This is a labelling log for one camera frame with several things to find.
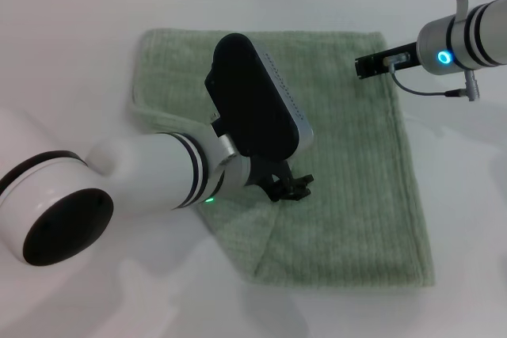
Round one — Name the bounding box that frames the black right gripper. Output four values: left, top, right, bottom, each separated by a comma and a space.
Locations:
354, 41, 423, 81

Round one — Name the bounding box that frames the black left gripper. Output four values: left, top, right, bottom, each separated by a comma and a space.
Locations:
246, 154, 315, 203

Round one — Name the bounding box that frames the pale green terry towel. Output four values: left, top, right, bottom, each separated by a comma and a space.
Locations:
127, 28, 436, 288

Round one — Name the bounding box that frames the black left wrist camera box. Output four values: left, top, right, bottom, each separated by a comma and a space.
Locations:
204, 32, 316, 158

